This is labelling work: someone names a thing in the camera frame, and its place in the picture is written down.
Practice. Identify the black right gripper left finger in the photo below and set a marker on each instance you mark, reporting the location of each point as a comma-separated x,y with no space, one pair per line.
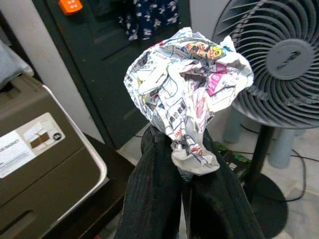
152,199

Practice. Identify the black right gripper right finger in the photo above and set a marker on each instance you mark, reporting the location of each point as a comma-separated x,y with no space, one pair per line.
219,204

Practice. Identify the printed paper ball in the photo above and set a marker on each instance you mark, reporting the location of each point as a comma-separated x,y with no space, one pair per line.
184,82

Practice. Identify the dark green leafy object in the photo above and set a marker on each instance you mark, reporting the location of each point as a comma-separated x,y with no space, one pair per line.
236,156

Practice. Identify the pale blue plastic stool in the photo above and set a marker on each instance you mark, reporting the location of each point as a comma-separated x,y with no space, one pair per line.
284,149

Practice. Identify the brown lidded plastic bin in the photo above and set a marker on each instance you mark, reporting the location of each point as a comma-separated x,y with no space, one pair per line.
49,161

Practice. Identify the dark green door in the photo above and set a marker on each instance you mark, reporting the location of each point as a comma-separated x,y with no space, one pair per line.
99,62

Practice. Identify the black standing fan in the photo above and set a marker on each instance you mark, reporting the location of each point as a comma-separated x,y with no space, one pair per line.
289,57

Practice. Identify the blue floral cloth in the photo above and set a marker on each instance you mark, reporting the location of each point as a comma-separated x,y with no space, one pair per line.
149,17

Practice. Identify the pale grey cloth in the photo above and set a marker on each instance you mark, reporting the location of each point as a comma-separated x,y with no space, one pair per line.
10,64

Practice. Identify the orange tag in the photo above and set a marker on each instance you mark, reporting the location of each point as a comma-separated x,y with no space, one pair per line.
70,6

